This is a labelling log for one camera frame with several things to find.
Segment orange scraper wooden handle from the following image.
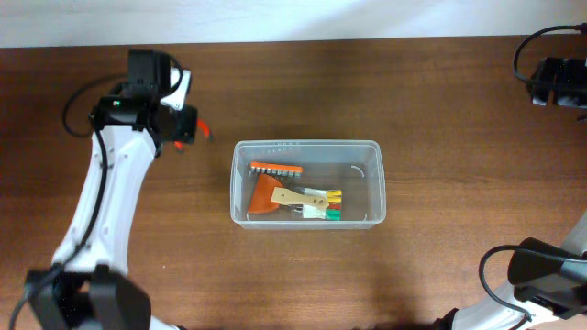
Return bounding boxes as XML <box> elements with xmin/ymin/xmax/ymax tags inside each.
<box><xmin>249</xmin><ymin>174</ymin><xmax>321</xmax><ymax>215</ymax></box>

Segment clear pack coloured plugs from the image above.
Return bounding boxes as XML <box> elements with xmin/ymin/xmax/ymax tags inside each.
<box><xmin>292</xmin><ymin>188</ymin><xmax>342</xmax><ymax>221</ymax></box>

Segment orange socket rail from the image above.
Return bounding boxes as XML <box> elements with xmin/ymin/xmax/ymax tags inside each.
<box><xmin>249</xmin><ymin>161</ymin><xmax>304</xmax><ymax>178</ymax></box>

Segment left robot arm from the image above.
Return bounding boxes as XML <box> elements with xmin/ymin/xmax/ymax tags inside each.
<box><xmin>9</xmin><ymin>50</ymin><xmax>201</xmax><ymax>330</ymax></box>

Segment orange handled pliers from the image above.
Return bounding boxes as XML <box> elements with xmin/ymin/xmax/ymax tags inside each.
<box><xmin>173</xmin><ymin>119</ymin><xmax>214</xmax><ymax>154</ymax></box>

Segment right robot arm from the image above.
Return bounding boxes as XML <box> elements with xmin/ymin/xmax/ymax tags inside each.
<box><xmin>434</xmin><ymin>57</ymin><xmax>586</xmax><ymax>330</ymax></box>

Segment clear plastic container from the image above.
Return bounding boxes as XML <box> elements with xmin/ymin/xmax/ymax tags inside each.
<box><xmin>230</xmin><ymin>139</ymin><xmax>386</xmax><ymax>230</ymax></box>

